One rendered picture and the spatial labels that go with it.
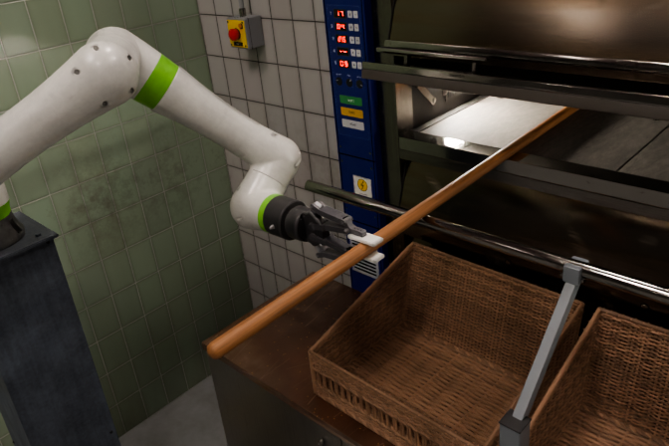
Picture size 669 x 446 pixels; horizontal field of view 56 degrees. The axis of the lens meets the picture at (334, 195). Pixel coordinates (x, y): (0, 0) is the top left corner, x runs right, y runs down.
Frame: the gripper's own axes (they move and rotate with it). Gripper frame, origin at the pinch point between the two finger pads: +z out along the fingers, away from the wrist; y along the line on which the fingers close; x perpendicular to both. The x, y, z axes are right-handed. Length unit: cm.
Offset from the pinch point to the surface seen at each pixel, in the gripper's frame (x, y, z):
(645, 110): -41, -22, 37
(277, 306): 25.7, -1.1, 1.3
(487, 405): -31, 61, 10
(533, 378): -3.6, 18.7, 34.7
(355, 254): 4.8, -1.0, 1.5
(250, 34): -52, -26, -90
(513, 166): -56, 3, 3
